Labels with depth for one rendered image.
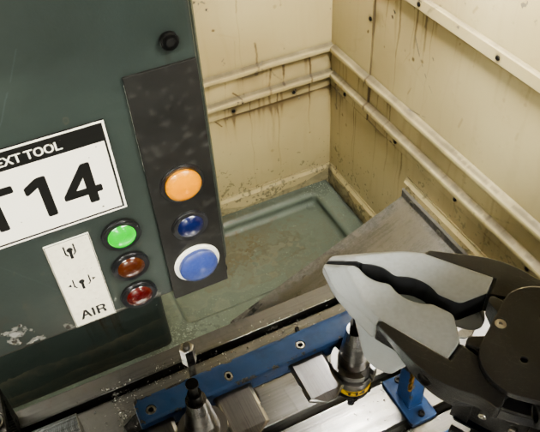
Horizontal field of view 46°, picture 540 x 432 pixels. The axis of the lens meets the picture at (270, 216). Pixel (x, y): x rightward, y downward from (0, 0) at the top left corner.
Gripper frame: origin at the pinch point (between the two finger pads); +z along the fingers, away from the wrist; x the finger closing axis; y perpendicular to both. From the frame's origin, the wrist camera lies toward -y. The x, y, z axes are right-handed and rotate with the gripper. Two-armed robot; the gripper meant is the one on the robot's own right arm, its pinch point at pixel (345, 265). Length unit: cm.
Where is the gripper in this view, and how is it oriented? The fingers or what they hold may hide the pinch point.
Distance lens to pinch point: 37.7
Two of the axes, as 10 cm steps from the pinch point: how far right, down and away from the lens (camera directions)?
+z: -8.2, -3.6, 4.3
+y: 0.4, 7.2, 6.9
